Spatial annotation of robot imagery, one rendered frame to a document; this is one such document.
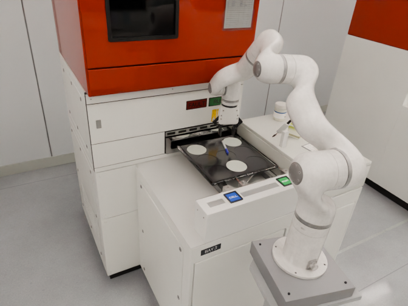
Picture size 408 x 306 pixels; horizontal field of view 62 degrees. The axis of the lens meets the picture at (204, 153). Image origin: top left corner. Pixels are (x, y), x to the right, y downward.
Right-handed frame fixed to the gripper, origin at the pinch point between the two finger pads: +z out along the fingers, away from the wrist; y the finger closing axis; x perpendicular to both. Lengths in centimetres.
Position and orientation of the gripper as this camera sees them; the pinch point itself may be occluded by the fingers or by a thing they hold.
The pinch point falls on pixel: (226, 132)
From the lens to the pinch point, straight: 172.7
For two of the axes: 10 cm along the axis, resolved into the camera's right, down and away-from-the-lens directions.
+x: 1.8, 5.1, -8.4
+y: -9.8, 0.4, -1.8
